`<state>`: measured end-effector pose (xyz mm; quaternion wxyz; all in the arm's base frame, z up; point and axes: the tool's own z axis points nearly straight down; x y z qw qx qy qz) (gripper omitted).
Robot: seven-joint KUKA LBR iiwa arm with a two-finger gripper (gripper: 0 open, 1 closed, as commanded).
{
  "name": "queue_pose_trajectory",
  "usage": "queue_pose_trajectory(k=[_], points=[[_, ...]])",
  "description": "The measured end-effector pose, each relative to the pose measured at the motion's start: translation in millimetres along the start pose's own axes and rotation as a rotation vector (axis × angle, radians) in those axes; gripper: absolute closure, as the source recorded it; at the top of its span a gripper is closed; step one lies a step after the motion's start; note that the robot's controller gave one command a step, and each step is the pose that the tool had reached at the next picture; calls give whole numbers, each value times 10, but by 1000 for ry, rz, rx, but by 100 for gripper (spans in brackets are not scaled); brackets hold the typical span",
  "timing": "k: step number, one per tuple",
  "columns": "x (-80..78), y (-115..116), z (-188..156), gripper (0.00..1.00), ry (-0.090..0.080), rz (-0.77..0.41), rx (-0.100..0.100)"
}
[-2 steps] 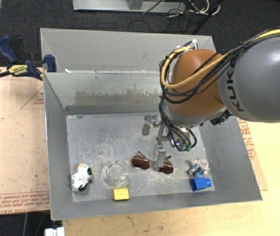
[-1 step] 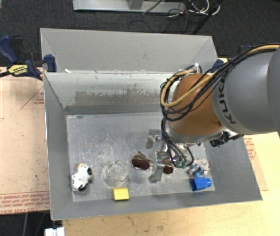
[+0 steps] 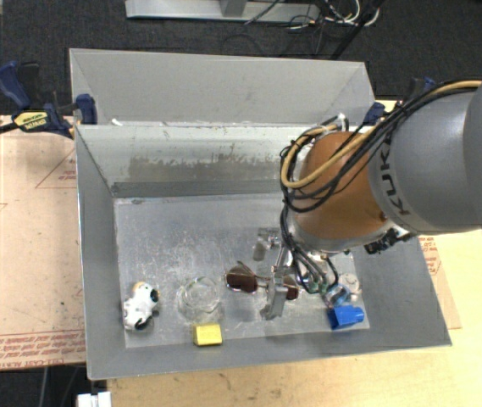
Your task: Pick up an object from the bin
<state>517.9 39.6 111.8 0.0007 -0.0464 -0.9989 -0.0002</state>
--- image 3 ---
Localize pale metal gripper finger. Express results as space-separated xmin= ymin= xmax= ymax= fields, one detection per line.
xmin=259 ymin=274 xmax=290 ymax=321
xmin=252 ymin=226 xmax=282 ymax=263

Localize grey metal bin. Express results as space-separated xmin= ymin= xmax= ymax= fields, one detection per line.
xmin=69 ymin=47 xmax=453 ymax=382

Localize clear bottle with blue cap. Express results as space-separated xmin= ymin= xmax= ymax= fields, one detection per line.
xmin=322 ymin=271 xmax=367 ymax=332

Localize white and black toy animal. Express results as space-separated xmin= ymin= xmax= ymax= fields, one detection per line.
xmin=122 ymin=282 xmax=162 ymax=332

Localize yellow block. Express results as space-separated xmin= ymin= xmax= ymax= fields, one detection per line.
xmin=192 ymin=323 xmax=224 ymax=348

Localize clear glass cup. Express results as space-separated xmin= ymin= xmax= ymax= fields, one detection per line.
xmin=175 ymin=275 xmax=221 ymax=324

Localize brown cardboard board, red print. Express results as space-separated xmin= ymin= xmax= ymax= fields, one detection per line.
xmin=0 ymin=114 xmax=464 ymax=372

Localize brown sunglasses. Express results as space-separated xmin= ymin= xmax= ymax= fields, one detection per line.
xmin=224 ymin=260 xmax=301 ymax=301

